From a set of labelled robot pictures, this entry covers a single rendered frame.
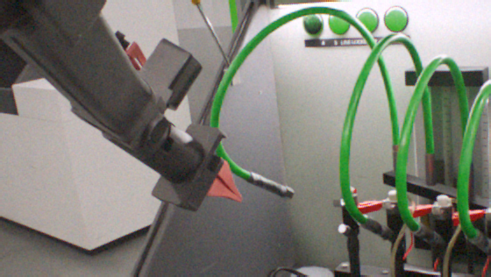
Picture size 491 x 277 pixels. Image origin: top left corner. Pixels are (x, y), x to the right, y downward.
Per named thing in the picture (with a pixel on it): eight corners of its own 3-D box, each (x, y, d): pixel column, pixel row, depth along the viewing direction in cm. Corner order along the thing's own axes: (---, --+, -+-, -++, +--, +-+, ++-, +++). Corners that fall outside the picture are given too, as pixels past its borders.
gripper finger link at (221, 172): (264, 188, 86) (214, 151, 80) (238, 238, 85) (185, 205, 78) (231, 179, 91) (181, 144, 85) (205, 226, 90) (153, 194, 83)
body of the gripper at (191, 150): (231, 136, 82) (188, 102, 77) (190, 212, 79) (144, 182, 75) (200, 130, 86) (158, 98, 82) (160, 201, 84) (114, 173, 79)
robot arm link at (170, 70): (68, 98, 67) (144, 143, 67) (132, 3, 69) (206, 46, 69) (96, 124, 79) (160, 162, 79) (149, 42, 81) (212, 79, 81)
